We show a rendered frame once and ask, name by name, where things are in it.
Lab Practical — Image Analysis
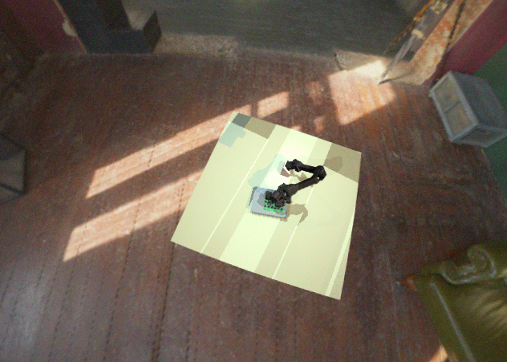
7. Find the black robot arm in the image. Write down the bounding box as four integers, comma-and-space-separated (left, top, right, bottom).
270, 158, 327, 208

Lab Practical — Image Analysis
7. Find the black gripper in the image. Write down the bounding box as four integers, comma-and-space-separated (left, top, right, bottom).
266, 191, 292, 204

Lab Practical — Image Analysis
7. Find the grey switch panel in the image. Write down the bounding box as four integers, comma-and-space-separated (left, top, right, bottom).
250, 186, 288, 218

